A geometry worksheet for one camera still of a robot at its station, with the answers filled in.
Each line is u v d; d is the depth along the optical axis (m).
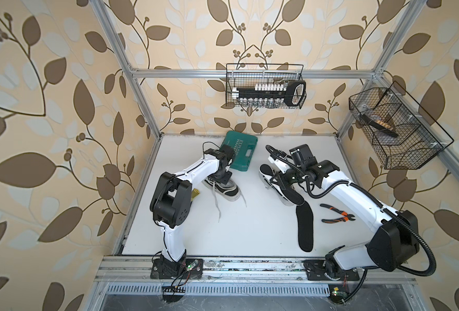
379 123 0.75
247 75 0.91
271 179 0.79
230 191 0.91
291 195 0.77
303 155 0.63
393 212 0.43
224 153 0.70
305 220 0.87
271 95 0.85
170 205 0.50
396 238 0.41
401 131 0.74
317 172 0.57
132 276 0.73
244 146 1.09
